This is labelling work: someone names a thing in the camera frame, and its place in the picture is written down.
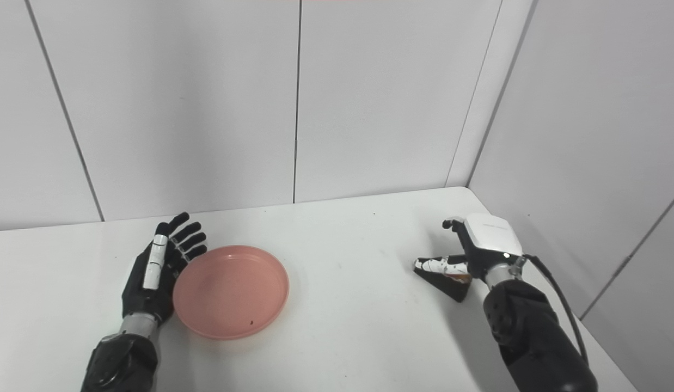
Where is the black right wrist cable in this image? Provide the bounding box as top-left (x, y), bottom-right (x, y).
top-left (514, 253), bottom-right (589, 365)

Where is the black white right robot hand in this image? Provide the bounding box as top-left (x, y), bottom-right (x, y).
top-left (414, 213), bottom-right (525, 284)

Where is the pink round plate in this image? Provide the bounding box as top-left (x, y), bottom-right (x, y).
top-left (172, 245), bottom-right (290, 341)

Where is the chocolate cake slice with fruit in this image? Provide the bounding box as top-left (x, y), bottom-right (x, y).
top-left (413, 256), bottom-right (473, 303)

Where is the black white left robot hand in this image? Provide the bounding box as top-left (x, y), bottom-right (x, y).
top-left (122, 212), bottom-right (208, 326)

